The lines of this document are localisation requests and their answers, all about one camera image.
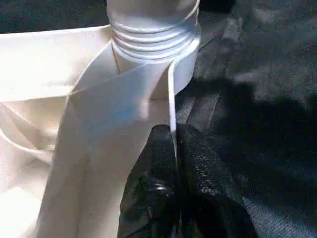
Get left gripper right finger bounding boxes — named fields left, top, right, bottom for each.
left=178, top=124, right=261, bottom=238

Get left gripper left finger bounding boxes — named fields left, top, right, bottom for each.
left=119, top=124, right=181, bottom=238

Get white plastic table top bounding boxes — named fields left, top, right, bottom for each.
left=0, top=22, right=201, bottom=238

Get white plastic table leg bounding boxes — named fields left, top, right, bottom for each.
left=106, top=0, right=201, bottom=61

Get black work mat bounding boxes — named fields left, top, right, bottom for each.
left=0, top=0, right=317, bottom=238

